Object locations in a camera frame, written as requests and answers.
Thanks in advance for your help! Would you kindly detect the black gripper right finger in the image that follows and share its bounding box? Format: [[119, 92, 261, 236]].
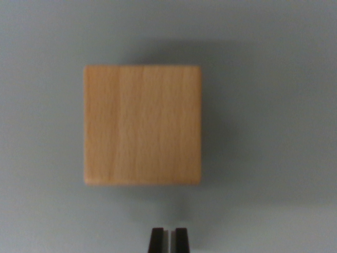
[[170, 228, 191, 253]]

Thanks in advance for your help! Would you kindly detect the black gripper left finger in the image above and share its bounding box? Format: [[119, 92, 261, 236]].
[[148, 228, 171, 253]]

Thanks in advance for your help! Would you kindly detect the light wooden cube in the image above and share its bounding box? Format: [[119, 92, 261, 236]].
[[83, 65, 203, 186]]

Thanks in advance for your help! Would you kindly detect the grey plastic bin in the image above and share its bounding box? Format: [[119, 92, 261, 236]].
[[0, 0, 337, 253]]

